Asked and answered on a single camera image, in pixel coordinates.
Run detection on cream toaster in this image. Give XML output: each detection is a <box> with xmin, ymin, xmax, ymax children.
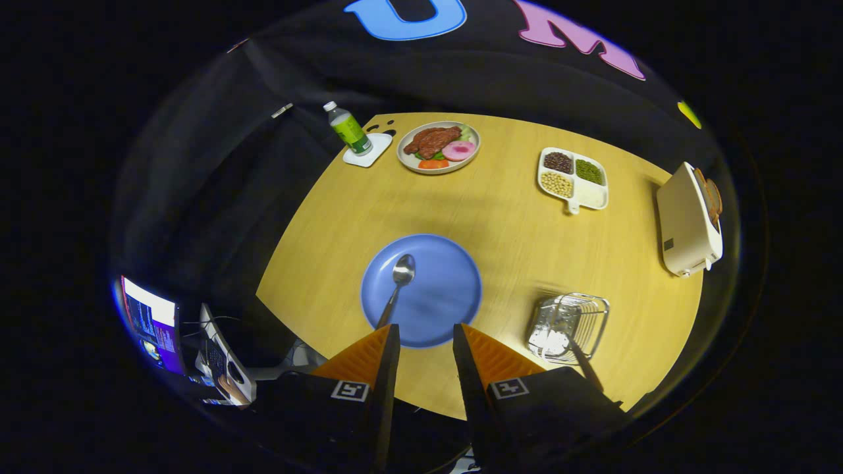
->
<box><xmin>656</xmin><ymin>161</ymin><xmax>724</xmax><ymax>278</ymax></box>

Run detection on grey plate of food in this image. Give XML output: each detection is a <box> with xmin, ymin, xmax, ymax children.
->
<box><xmin>396</xmin><ymin>121</ymin><xmax>481</xmax><ymax>175</ymax></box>

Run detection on metal spoon with brown handle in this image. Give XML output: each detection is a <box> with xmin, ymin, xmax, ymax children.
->
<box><xmin>375</xmin><ymin>253</ymin><xmax>417</xmax><ymax>329</ymax></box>

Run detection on white divided dish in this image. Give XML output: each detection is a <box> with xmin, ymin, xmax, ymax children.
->
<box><xmin>537</xmin><ymin>147</ymin><xmax>610</xmax><ymax>215</ymax></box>

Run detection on white square coaster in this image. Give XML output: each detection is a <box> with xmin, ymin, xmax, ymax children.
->
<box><xmin>342</xmin><ymin>132</ymin><xmax>394</xmax><ymax>168</ymax></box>

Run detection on blue round plate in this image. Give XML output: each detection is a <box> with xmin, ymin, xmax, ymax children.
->
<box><xmin>360</xmin><ymin>234</ymin><xmax>483</xmax><ymax>348</ymax></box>

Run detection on yellow soybeans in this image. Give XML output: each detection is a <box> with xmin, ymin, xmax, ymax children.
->
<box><xmin>541</xmin><ymin>172</ymin><xmax>574</xmax><ymax>198</ymax></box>

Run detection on brown handled utensil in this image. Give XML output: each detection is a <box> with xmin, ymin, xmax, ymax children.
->
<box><xmin>568</xmin><ymin>339</ymin><xmax>605</xmax><ymax>394</ymax></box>

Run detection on brown bread slice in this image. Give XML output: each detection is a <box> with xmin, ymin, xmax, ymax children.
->
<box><xmin>693</xmin><ymin>168</ymin><xmax>724</xmax><ymax>231</ymax></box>

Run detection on computer monitor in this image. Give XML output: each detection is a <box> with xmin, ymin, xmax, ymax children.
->
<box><xmin>119</xmin><ymin>275</ymin><xmax>185</xmax><ymax>376</ymax></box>

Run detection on green drink bottle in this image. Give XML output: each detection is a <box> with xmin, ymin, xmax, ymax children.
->
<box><xmin>323</xmin><ymin>101</ymin><xmax>374</xmax><ymax>157</ymax></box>

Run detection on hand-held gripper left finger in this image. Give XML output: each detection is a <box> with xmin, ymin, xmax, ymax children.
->
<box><xmin>252</xmin><ymin>323</ymin><xmax>401</xmax><ymax>473</ymax></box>

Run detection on clear glass container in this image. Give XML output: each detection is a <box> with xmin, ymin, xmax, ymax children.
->
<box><xmin>526</xmin><ymin>292</ymin><xmax>611</xmax><ymax>366</ymax></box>

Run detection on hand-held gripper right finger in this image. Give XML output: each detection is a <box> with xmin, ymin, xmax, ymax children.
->
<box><xmin>452</xmin><ymin>323</ymin><xmax>628</xmax><ymax>473</ymax></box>

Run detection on brown meat piece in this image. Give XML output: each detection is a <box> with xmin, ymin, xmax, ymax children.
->
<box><xmin>404</xmin><ymin>126</ymin><xmax>462</xmax><ymax>159</ymax></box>

